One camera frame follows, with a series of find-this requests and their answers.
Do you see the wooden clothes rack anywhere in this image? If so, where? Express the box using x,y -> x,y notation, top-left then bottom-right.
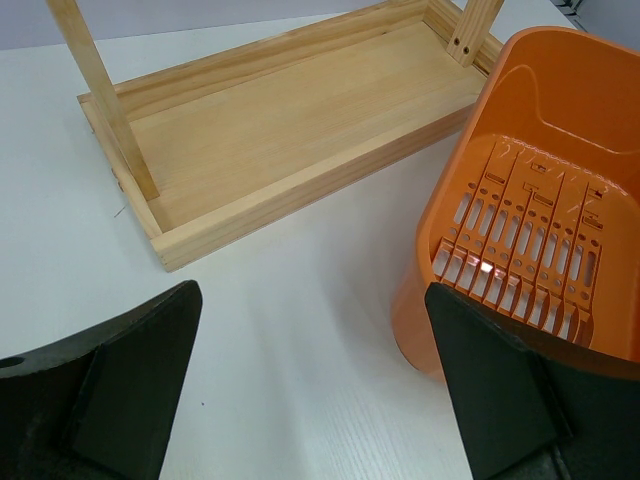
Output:
49,1 -> 502,272

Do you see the orange plastic basket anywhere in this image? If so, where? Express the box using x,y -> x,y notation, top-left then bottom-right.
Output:
392,27 -> 639,377

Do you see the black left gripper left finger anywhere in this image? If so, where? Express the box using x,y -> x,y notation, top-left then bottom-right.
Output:
1,280 -> 203,479

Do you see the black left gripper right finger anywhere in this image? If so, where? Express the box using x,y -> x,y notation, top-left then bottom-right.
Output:
425,283 -> 639,479

